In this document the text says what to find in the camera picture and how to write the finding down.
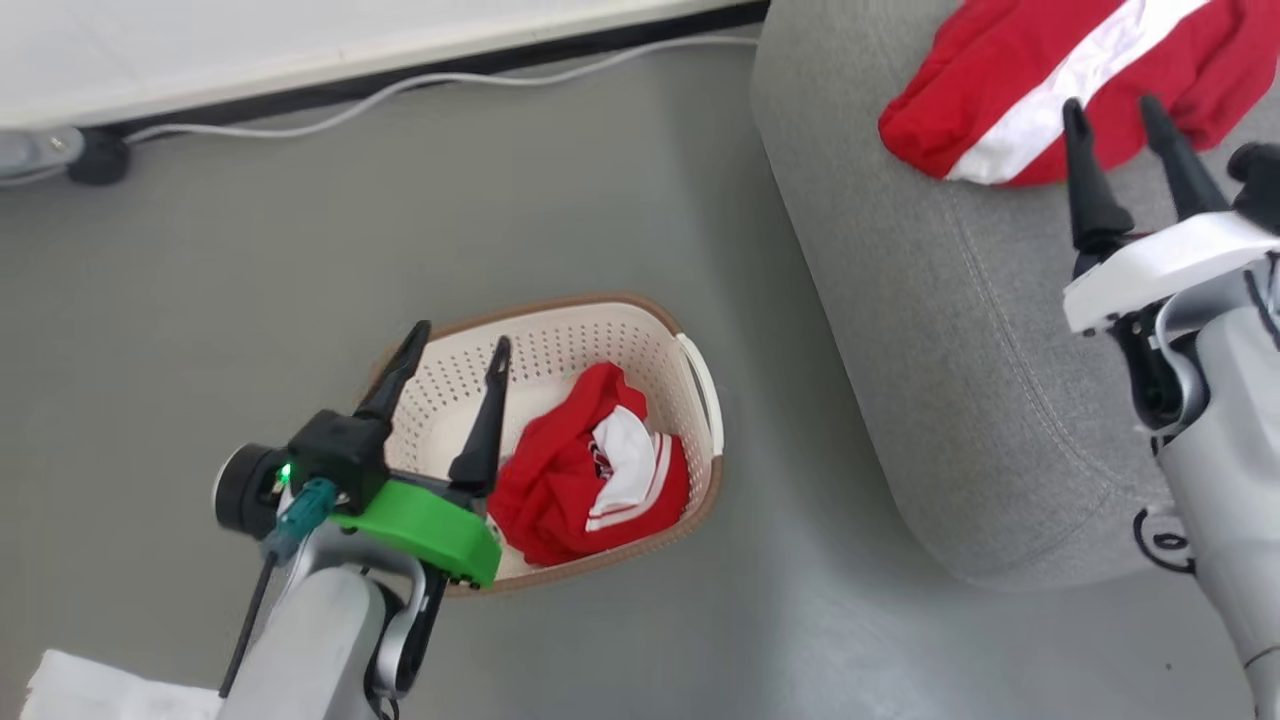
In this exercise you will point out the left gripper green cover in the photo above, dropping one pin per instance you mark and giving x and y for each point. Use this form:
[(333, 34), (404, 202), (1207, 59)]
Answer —
[(430, 520)]

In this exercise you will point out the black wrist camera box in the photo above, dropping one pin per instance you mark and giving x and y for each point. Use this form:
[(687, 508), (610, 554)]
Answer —
[(1260, 185), (335, 450)]

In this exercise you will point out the white fabric strip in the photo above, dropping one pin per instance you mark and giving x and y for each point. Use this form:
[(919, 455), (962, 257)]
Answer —
[(110, 690)]

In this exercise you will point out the red garment wide white stripe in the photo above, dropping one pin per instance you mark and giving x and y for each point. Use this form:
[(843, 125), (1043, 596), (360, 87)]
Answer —
[(1000, 90)]

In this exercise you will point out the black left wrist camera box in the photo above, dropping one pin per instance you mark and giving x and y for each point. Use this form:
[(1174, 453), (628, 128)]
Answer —
[(335, 450)]

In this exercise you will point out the grey fabric sofa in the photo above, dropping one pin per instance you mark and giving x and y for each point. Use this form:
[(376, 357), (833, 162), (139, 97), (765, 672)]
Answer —
[(950, 350)]

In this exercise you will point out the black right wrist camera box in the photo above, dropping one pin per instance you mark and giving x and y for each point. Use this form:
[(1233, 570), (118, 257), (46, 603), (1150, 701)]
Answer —
[(1260, 185)]

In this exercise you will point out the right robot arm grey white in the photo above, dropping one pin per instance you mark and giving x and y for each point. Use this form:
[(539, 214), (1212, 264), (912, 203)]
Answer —
[(1230, 450)]

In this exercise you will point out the red garment white striped collar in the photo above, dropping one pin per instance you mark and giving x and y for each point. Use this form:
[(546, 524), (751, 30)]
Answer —
[(550, 490)]

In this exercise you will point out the cream perforated laundry basket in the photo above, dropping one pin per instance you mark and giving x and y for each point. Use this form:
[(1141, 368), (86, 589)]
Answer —
[(590, 340)]

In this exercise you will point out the black round floor plug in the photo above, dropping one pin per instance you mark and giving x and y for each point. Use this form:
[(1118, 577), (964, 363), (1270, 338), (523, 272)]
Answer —
[(98, 158)]

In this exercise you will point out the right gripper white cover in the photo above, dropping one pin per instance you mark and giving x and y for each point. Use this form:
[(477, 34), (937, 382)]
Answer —
[(1170, 265)]

